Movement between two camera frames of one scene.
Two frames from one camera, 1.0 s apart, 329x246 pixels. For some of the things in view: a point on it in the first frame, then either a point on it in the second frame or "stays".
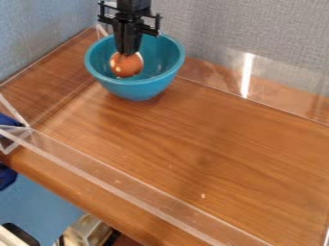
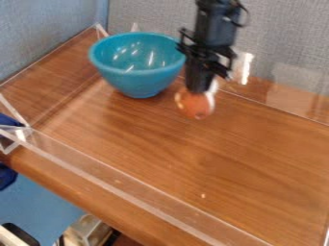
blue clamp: [8, 175] stays
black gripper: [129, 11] -> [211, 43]
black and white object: [14, 236] stays
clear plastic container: [87, 232] stays
